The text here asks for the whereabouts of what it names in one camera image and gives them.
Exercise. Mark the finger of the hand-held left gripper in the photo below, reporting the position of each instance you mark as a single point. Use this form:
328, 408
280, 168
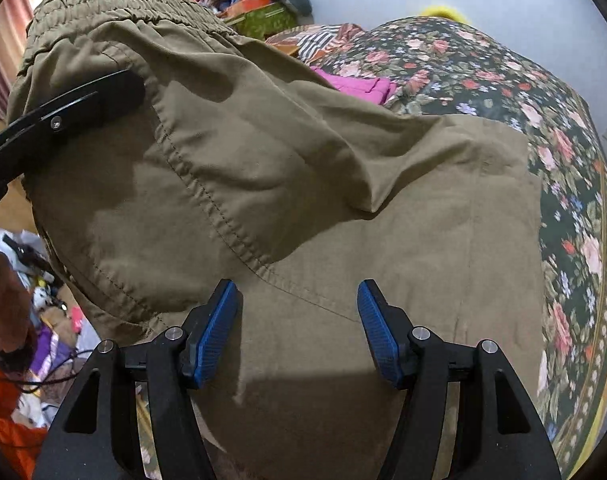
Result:
83, 110

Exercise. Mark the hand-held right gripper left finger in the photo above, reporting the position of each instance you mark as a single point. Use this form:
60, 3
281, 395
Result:
216, 335

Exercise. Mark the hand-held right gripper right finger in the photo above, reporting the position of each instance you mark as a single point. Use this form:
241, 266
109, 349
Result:
378, 340

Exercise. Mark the olive green pants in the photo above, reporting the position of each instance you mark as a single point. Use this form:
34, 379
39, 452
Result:
308, 185

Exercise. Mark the person's left hand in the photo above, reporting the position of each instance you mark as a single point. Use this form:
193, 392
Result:
3, 300

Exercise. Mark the heap of mixed clutter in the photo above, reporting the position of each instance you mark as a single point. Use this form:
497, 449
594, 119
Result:
58, 320

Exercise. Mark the green patterned bag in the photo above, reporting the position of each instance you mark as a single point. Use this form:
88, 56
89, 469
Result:
263, 22

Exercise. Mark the striped patterned quilt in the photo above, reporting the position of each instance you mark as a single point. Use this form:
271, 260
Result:
313, 40

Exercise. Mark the pink cloth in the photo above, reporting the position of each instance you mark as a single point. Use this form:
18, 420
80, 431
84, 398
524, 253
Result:
353, 85

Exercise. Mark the dark floral blanket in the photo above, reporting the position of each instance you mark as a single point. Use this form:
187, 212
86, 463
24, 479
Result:
483, 70

